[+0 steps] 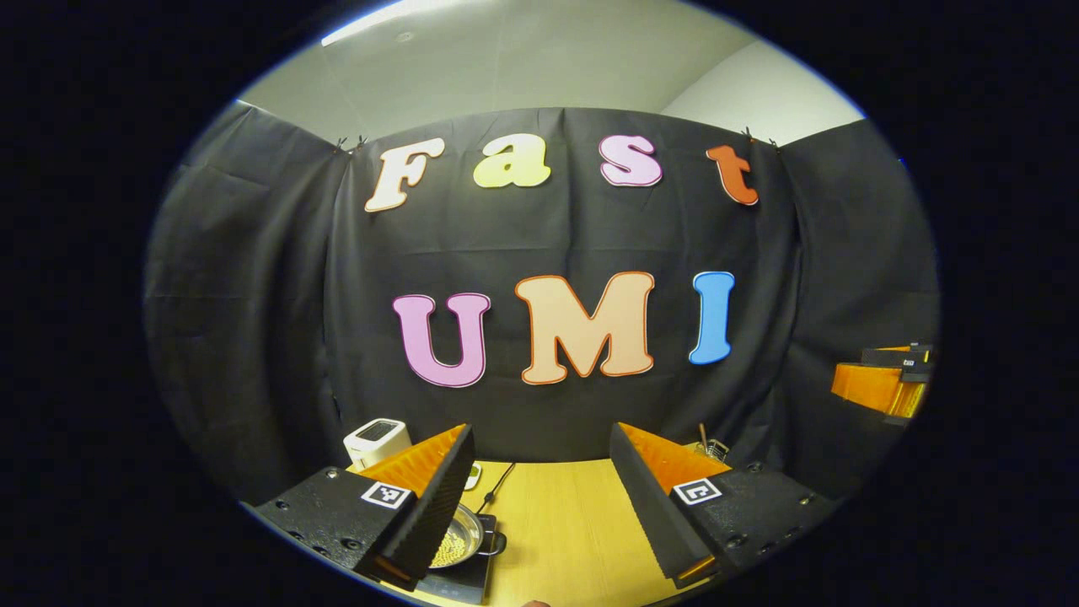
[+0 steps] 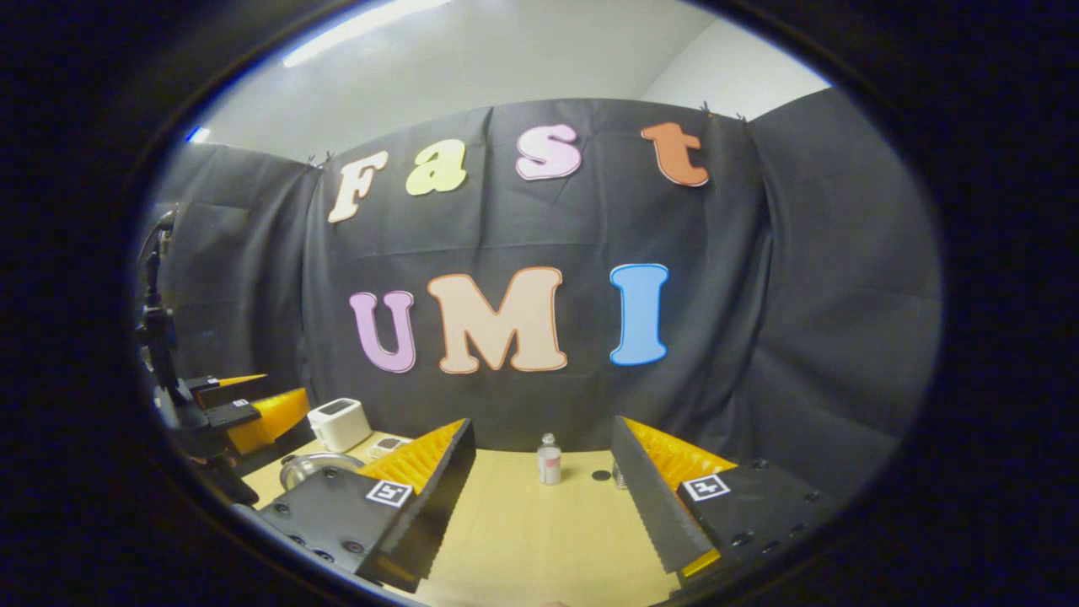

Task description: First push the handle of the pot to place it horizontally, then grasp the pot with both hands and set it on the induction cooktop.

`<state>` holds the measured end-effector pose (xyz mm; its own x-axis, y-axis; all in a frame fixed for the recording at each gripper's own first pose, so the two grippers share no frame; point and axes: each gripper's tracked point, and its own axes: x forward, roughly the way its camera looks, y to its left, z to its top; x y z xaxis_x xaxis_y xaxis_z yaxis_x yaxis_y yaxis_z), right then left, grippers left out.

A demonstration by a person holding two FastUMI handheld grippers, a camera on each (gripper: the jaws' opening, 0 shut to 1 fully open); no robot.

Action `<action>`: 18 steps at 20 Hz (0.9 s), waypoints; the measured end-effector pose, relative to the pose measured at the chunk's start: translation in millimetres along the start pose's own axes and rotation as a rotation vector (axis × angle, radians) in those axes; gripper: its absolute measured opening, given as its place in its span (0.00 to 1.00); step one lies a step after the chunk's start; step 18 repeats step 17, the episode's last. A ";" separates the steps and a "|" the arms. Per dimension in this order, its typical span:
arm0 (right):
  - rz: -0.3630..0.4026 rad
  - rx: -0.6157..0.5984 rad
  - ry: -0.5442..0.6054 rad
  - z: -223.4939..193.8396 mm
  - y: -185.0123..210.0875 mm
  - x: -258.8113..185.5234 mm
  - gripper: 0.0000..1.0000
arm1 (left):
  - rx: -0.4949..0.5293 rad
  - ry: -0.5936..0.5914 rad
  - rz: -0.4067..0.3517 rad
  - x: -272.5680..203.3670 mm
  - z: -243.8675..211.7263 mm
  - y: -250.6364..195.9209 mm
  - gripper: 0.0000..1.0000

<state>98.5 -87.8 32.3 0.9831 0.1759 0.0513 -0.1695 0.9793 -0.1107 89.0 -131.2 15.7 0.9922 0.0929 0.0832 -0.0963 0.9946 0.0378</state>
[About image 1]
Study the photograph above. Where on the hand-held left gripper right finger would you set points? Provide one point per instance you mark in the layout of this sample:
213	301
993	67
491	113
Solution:
649	506

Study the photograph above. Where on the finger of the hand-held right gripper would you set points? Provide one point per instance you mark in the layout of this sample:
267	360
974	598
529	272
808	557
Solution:
868	384

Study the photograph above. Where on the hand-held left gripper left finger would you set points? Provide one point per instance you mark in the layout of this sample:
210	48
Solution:
440	506

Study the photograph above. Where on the stainless steel pot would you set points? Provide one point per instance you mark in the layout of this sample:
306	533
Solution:
470	524

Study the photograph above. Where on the black induction cooktop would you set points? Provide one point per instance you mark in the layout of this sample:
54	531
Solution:
468	582

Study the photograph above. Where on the pile of yellow soybeans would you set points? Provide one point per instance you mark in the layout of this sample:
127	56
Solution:
451	550

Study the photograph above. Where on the white divided bean dish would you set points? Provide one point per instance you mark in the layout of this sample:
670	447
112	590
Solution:
475	476

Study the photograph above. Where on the white toaster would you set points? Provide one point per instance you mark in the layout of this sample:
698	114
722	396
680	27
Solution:
375	443

